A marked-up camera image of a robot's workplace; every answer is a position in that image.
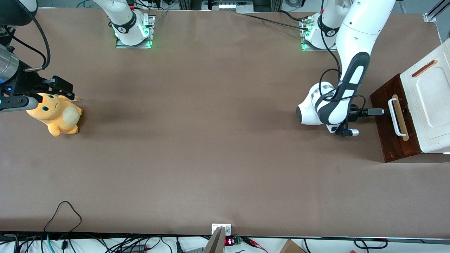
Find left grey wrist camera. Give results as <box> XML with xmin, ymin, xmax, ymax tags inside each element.
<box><xmin>334</xmin><ymin>127</ymin><xmax>360</xmax><ymax>137</ymax></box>

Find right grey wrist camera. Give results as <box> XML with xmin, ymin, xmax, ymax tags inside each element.
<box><xmin>0</xmin><ymin>96</ymin><xmax>39</xmax><ymax>113</ymax></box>

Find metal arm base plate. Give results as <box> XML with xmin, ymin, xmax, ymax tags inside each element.
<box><xmin>116</xmin><ymin>15</ymin><xmax>156</xmax><ymax>49</ymax></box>
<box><xmin>300</xmin><ymin>17</ymin><xmax>337</xmax><ymax>52</ymax></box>

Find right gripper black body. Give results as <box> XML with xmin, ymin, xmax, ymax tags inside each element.
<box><xmin>4</xmin><ymin>61</ymin><xmax>53</xmax><ymax>96</ymax></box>

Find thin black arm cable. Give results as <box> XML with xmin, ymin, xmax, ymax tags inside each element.
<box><xmin>2</xmin><ymin>25</ymin><xmax>47</xmax><ymax>60</ymax></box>

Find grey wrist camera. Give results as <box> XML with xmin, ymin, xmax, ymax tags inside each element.
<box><xmin>0</xmin><ymin>96</ymin><xmax>39</xmax><ymax>113</ymax></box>
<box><xmin>334</xmin><ymin>127</ymin><xmax>360</xmax><ymax>137</ymax></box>

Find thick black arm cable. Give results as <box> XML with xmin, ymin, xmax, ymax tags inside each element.
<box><xmin>24</xmin><ymin>17</ymin><xmax>51</xmax><ymax>72</ymax></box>

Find white drawer cabinet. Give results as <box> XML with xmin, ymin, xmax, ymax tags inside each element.
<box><xmin>400</xmin><ymin>38</ymin><xmax>450</xmax><ymax>155</ymax></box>

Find aluminium profile frame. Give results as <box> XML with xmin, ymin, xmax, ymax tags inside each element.
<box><xmin>423</xmin><ymin>0</ymin><xmax>450</xmax><ymax>24</ymax></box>

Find black coiled cable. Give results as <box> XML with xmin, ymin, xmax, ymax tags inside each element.
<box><xmin>353</xmin><ymin>238</ymin><xmax>388</xmax><ymax>251</ymax></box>

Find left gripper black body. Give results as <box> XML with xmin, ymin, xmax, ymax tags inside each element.
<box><xmin>347</xmin><ymin>104</ymin><xmax>369</xmax><ymax>122</ymax></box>

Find red black clip leads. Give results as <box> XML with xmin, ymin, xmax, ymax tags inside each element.
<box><xmin>242</xmin><ymin>237</ymin><xmax>268</xmax><ymax>253</ymax></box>

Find brown cardboard box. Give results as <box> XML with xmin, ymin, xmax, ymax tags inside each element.
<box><xmin>279</xmin><ymin>239</ymin><xmax>307</xmax><ymax>253</ymax></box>

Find long black arm cable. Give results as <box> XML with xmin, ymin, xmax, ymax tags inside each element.
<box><xmin>318</xmin><ymin>0</ymin><xmax>367</xmax><ymax>122</ymax></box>

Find tan wooden handle strip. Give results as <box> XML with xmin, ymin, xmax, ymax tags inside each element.
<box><xmin>391</xmin><ymin>94</ymin><xmax>410</xmax><ymax>142</ymax></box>

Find white metal bracket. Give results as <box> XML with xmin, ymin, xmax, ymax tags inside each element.
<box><xmin>211</xmin><ymin>223</ymin><xmax>232</xmax><ymax>236</ymax></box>

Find white drawer handle bar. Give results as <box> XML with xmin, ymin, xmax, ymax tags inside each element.
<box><xmin>387</xmin><ymin>98</ymin><xmax>405</xmax><ymax>137</ymax></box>

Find black power adapter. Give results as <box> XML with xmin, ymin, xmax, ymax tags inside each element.
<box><xmin>121</xmin><ymin>244</ymin><xmax>148</xmax><ymax>253</ymax></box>

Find dark brown cabinet base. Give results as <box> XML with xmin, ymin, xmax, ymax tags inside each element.
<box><xmin>371</xmin><ymin>92</ymin><xmax>422</xmax><ymax>163</ymax></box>

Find bright light bar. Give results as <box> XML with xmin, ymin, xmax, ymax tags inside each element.
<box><xmin>201</xmin><ymin>0</ymin><xmax>254</xmax><ymax>11</ymax></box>

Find black cable across table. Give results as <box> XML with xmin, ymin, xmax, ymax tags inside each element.
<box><xmin>242</xmin><ymin>13</ymin><xmax>310</xmax><ymax>31</ymax></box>

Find yellow plush toy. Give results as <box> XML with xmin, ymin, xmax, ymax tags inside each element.
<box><xmin>26</xmin><ymin>93</ymin><xmax>83</xmax><ymax>138</ymax></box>

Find thin black looped cable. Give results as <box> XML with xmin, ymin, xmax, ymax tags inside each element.
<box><xmin>44</xmin><ymin>201</ymin><xmax>82</xmax><ymax>233</ymax></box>

